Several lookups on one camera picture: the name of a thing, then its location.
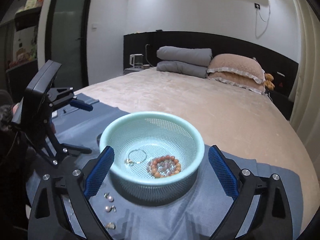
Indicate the pearl earring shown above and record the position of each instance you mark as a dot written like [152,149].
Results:
[110,226]
[110,199]
[108,208]

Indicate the white electric kettle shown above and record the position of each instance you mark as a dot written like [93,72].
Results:
[136,60]

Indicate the black nightstand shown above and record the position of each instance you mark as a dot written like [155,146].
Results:
[281,102]

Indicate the dark shelf with goods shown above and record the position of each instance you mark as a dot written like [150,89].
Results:
[25,17]

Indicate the small cup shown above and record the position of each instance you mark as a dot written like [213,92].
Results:
[146,67]

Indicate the mint green plastic basket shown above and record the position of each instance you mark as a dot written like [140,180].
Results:
[150,135]

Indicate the brown teddy bear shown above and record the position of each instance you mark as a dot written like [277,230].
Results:
[269,80]

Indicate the black frosted glass door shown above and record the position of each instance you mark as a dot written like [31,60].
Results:
[67,35]

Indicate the person's left hand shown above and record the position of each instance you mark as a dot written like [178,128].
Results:
[16,108]

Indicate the black headboard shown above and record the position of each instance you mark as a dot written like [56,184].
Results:
[225,42]

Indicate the beige curtain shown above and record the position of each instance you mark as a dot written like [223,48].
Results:
[307,67]

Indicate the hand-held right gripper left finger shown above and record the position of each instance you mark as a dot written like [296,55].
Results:
[100,172]

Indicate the bed with beige blanket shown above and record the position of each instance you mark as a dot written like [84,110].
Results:
[200,105]

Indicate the pink frilled pillow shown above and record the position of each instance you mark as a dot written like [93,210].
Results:
[240,85]
[235,65]

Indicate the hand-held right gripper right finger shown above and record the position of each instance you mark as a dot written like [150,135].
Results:
[222,172]

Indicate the folded grey quilt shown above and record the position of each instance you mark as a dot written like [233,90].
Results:
[182,56]

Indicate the grey nightstand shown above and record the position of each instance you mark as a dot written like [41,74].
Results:
[131,70]

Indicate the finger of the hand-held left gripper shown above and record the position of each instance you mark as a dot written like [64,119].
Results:
[81,104]
[75,151]

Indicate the blue-grey cloth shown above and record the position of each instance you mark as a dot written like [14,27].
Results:
[200,205]

